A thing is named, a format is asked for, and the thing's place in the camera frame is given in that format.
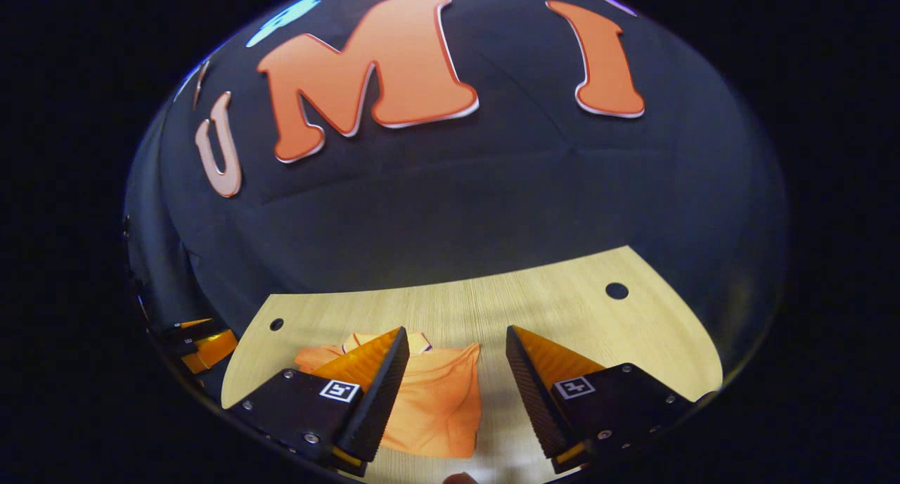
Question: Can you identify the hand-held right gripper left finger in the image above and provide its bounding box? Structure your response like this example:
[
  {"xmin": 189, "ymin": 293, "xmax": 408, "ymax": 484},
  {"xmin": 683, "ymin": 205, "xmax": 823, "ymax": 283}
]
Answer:
[{"xmin": 225, "ymin": 326, "xmax": 411, "ymax": 479}]

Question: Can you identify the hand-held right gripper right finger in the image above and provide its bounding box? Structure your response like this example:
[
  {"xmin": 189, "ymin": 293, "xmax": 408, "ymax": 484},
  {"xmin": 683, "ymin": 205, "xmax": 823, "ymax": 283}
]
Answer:
[{"xmin": 505, "ymin": 325, "xmax": 697, "ymax": 474}]

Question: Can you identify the orange T-shirt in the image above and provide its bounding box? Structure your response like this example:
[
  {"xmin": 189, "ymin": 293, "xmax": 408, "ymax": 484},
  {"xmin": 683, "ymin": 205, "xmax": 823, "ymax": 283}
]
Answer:
[{"xmin": 294, "ymin": 331, "xmax": 483, "ymax": 459}]

